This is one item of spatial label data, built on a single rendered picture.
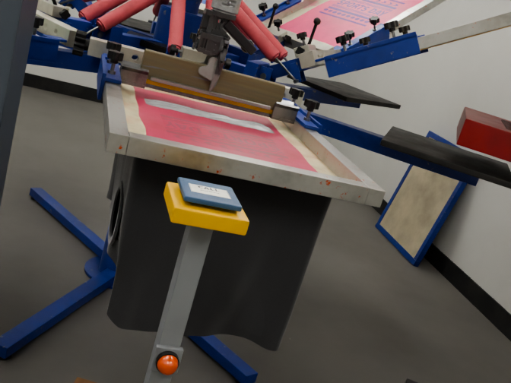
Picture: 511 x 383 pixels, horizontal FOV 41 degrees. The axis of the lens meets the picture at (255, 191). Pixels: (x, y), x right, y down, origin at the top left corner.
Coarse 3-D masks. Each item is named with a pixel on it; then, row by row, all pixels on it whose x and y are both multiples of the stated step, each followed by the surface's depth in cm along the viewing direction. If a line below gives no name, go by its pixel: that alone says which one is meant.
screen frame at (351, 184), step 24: (120, 96) 159; (120, 120) 137; (120, 144) 128; (144, 144) 129; (168, 144) 130; (312, 144) 179; (192, 168) 132; (216, 168) 133; (240, 168) 134; (264, 168) 136; (288, 168) 139; (336, 168) 161; (312, 192) 140; (336, 192) 141; (360, 192) 142; (384, 192) 143
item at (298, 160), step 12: (216, 108) 197; (216, 120) 181; (252, 120) 195; (264, 120) 200; (252, 132) 179; (264, 132) 184; (276, 132) 188; (288, 144) 178; (252, 156) 155; (288, 156) 165; (300, 156) 169; (300, 168) 157; (312, 168) 160
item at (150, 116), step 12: (144, 96) 185; (156, 96) 189; (168, 96) 194; (144, 108) 171; (156, 108) 174; (204, 108) 192; (144, 120) 158; (156, 120) 161; (192, 120) 173; (204, 120) 177; (156, 132) 150; (192, 144) 149; (204, 144) 152
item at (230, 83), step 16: (144, 64) 182; (160, 64) 183; (176, 64) 184; (192, 64) 185; (176, 80) 185; (192, 80) 186; (208, 80) 187; (224, 80) 188; (240, 80) 189; (256, 80) 190; (240, 96) 191; (256, 96) 192; (272, 96) 193
